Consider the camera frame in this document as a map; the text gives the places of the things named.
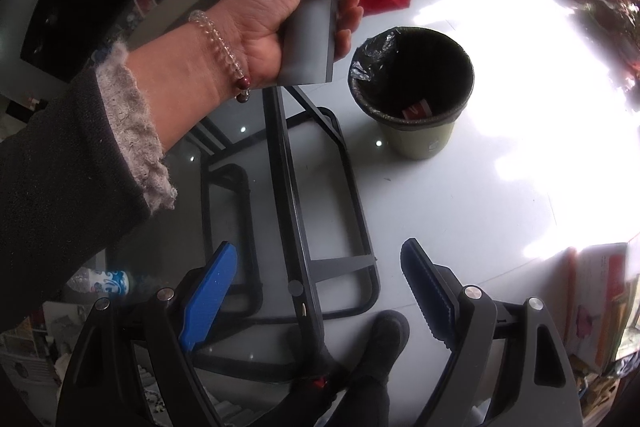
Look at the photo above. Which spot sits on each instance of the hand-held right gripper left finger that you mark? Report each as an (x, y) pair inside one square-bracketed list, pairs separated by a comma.
[(212, 292)]

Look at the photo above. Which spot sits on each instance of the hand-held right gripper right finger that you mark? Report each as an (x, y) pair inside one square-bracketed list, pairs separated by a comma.
[(425, 292)]

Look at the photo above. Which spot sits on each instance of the blue label water bottle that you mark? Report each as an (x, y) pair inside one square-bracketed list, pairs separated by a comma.
[(107, 282)]

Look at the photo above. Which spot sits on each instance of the olive trash bin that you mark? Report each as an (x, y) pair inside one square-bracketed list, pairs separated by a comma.
[(425, 137)]

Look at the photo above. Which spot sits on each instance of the person's left forearm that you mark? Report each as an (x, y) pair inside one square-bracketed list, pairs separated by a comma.
[(60, 187)]

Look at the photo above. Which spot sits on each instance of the person's left hand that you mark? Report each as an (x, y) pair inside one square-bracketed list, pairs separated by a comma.
[(250, 17)]

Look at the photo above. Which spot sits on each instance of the dark shoe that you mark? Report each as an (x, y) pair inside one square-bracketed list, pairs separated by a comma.
[(320, 357), (382, 342)]

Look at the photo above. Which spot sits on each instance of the glass coffee table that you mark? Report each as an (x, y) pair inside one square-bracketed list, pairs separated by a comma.
[(295, 217)]

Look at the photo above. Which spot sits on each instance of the person's dark trousers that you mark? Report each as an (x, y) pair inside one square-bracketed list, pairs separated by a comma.
[(360, 402)]

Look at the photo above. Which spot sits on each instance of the black television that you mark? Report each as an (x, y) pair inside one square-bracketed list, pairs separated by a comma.
[(75, 7)]

